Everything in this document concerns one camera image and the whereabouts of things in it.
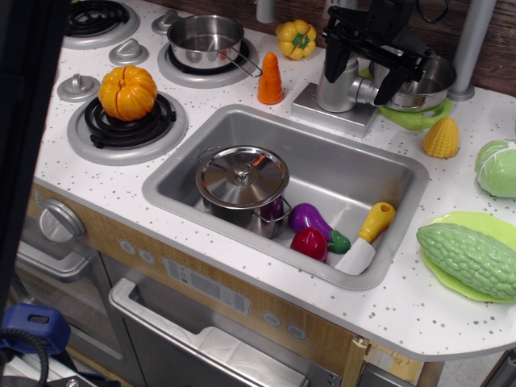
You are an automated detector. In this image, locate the orange toy carrot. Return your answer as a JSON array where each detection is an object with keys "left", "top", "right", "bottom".
[{"left": 257, "top": 52, "right": 283, "bottom": 105}]

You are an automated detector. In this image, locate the yellow handled toy knife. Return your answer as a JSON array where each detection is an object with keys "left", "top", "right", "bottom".
[{"left": 334, "top": 202, "right": 396, "bottom": 276}]

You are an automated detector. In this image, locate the blue clamp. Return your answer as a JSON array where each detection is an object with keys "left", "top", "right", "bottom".
[{"left": 1, "top": 303, "right": 71, "bottom": 355}]

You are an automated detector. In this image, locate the grey pole rear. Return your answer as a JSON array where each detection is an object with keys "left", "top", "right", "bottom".
[{"left": 256, "top": 0, "right": 276, "bottom": 23}]

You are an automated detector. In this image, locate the black front stove burner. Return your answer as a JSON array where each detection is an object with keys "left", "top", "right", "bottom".
[{"left": 67, "top": 94, "right": 188, "bottom": 166}]

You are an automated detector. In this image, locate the light green plate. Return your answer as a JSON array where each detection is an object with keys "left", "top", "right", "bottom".
[{"left": 422, "top": 211, "right": 515, "bottom": 303}]

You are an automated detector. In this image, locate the green plastic pan holder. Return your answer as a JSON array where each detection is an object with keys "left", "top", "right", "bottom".
[{"left": 358, "top": 66, "right": 453, "bottom": 131}]

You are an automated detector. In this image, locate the yellow toy corn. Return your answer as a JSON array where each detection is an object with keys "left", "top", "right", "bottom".
[{"left": 422, "top": 117, "right": 460, "bottom": 158}]

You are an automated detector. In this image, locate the orange toy pumpkin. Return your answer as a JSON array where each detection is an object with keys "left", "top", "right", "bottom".
[{"left": 98, "top": 65, "right": 158, "bottom": 122}]

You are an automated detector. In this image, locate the grey support pole right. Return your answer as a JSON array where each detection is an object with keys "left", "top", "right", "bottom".
[{"left": 447, "top": 0, "right": 497, "bottom": 102}]

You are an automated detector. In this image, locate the small steel saucepan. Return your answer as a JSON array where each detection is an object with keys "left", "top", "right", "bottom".
[{"left": 167, "top": 15, "right": 263, "bottom": 77}]

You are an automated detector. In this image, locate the purple toy eggplant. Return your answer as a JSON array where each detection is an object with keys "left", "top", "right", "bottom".
[{"left": 288, "top": 203, "right": 352, "bottom": 254}]

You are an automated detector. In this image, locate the black braided cable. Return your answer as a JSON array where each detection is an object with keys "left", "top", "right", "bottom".
[{"left": 0, "top": 327, "right": 50, "bottom": 387}]

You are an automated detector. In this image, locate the yellow toy bell pepper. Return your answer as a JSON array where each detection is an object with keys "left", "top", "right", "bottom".
[{"left": 275, "top": 19, "right": 317, "bottom": 60}]

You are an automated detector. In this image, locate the silver toy faucet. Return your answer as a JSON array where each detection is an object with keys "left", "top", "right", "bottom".
[{"left": 291, "top": 55, "right": 377, "bottom": 138}]

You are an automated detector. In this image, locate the black rear left burner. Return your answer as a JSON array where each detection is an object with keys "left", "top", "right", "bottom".
[{"left": 62, "top": 1, "right": 139, "bottom": 50}]

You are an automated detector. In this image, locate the grey stove knob rear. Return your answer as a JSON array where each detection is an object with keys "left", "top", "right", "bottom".
[{"left": 151, "top": 10, "right": 181, "bottom": 35}]

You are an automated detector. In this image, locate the steel pot with lid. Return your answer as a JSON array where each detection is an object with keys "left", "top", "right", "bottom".
[{"left": 195, "top": 145, "right": 292, "bottom": 239}]

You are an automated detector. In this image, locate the red toy tomato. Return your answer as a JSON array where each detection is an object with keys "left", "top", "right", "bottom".
[{"left": 289, "top": 227, "right": 328, "bottom": 263}]

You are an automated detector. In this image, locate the steel pan on right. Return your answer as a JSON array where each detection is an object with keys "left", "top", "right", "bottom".
[{"left": 384, "top": 56, "right": 456, "bottom": 112}]

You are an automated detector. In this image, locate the grey toy sink basin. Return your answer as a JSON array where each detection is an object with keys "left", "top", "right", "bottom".
[{"left": 143, "top": 104, "right": 429, "bottom": 291}]

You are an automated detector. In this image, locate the silver faucet lever handle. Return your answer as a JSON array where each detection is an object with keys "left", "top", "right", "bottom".
[{"left": 348, "top": 76, "right": 379, "bottom": 106}]

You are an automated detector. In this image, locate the silver oven dial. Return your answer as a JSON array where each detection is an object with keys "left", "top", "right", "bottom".
[{"left": 39, "top": 199, "right": 85, "bottom": 243}]

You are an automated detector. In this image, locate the green toy cabbage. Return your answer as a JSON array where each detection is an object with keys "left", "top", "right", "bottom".
[{"left": 475, "top": 139, "right": 516, "bottom": 198}]

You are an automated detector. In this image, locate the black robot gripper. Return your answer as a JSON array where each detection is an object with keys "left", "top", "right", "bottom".
[{"left": 324, "top": 1, "right": 435, "bottom": 106}]

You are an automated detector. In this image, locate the grey stove knob middle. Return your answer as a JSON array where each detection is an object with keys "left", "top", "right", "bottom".
[{"left": 109, "top": 38, "right": 149, "bottom": 66}]

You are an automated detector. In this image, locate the green toy bitter gourd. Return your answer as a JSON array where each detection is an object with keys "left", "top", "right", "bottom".
[{"left": 416, "top": 223, "right": 515, "bottom": 299}]

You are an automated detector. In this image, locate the silver dishwasher door handle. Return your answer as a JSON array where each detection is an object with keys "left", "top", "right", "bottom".
[{"left": 110, "top": 278, "right": 343, "bottom": 386}]

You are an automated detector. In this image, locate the grey oven door handle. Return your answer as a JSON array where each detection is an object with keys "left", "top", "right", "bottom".
[{"left": 17, "top": 242, "right": 91, "bottom": 283}]

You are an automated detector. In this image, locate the grey stove knob front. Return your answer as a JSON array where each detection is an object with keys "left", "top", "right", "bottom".
[{"left": 57, "top": 73, "right": 100, "bottom": 102}]

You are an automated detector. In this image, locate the grey stove knob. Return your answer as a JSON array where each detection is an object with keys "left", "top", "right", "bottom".
[
  {"left": 109, "top": 38, "right": 149, "bottom": 66},
  {"left": 57, "top": 73, "right": 100, "bottom": 102},
  {"left": 151, "top": 10, "right": 181, "bottom": 35}
]

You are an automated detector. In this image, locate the black foreground frame post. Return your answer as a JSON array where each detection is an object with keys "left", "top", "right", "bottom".
[{"left": 1, "top": 1, "right": 70, "bottom": 303}]

